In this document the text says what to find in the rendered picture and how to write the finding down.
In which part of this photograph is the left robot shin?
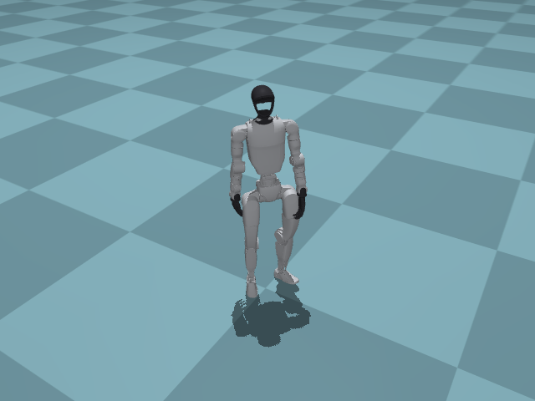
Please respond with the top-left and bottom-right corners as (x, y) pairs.
(275, 238), (293, 273)

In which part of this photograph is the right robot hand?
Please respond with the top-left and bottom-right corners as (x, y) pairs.
(230, 194), (242, 216)

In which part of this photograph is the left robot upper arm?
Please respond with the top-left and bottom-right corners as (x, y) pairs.
(282, 119), (304, 166)

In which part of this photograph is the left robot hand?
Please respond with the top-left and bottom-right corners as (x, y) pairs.
(293, 188), (307, 219)

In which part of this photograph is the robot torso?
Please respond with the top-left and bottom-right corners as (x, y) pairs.
(245, 114), (286, 202)

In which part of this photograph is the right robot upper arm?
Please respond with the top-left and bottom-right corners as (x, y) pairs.
(231, 124), (247, 174)

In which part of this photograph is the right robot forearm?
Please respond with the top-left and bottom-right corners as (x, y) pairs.
(229, 162), (242, 200)

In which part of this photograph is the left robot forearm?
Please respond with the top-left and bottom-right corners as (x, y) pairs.
(293, 159), (308, 194)

